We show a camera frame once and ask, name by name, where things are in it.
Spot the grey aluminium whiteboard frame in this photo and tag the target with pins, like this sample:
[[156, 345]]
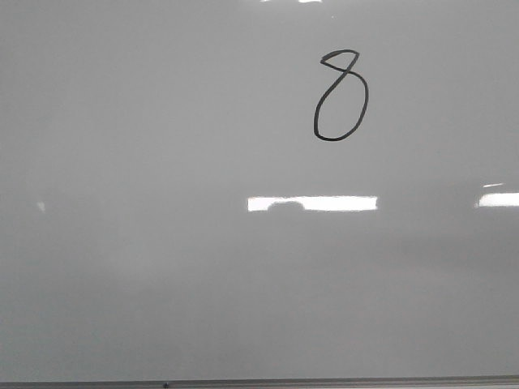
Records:
[[489, 381]]

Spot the white whiteboard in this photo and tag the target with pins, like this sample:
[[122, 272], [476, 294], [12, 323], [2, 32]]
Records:
[[258, 189]]

